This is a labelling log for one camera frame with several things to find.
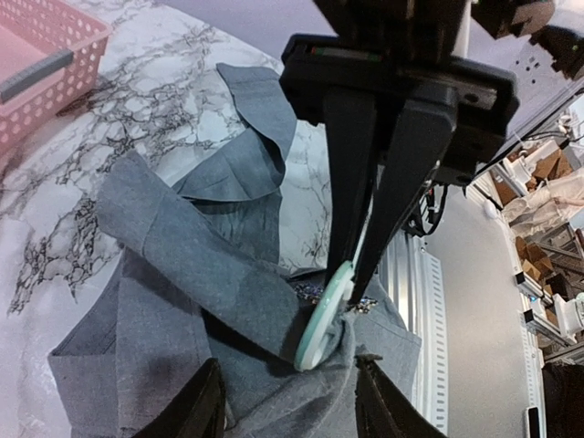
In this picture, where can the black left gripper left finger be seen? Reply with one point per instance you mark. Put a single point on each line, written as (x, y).
(198, 410)

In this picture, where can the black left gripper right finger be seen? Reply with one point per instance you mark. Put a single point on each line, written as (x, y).
(381, 409)

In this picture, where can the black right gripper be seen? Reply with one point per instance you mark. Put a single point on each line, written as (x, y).
(485, 100)

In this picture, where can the round green orange badge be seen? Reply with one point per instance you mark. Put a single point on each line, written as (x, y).
(318, 334)

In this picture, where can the grey button-up shirt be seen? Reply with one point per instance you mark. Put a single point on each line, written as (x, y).
(199, 279)

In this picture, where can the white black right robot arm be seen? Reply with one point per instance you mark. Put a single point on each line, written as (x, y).
(537, 20)

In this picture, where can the cardboard box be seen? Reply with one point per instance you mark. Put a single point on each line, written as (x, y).
(522, 172)

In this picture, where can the pink perforated plastic basket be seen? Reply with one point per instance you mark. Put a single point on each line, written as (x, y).
(50, 54)

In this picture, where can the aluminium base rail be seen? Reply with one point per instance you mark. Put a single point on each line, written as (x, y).
(413, 279)

